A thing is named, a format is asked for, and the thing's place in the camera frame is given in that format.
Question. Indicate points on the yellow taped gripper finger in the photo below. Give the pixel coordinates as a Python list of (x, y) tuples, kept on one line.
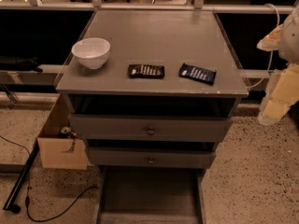
[(282, 92), (271, 41)]

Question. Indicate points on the black chocolate rxbar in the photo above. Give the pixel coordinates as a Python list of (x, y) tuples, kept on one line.
[(145, 71)]

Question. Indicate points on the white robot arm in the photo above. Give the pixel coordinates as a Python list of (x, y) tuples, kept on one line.
[(289, 39)]

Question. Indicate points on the middle grey drawer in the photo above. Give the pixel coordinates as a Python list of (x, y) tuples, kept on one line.
[(150, 158)]

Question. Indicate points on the grey drawer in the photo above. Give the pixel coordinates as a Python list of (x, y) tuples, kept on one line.
[(177, 129), (150, 158)]

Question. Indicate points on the grey drawer cabinet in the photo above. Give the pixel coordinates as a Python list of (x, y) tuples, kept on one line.
[(156, 37)]

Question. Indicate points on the open bottom drawer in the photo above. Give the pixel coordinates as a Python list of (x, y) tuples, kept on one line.
[(130, 195)]

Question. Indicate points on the top grey drawer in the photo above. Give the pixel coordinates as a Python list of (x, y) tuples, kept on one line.
[(177, 129)]

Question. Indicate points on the white bowl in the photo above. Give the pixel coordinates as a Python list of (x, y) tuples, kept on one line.
[(92, 52)]

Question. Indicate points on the metal can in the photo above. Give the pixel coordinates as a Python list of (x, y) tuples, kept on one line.
[(66, 130)]

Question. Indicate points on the cardboard box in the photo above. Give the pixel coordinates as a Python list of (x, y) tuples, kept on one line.
[(58, 151)]

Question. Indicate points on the black floor bar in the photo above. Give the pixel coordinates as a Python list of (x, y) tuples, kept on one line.
[(23, 171)]

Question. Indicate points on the black object on ledge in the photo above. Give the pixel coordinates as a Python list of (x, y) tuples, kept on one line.
[(19, 64)]

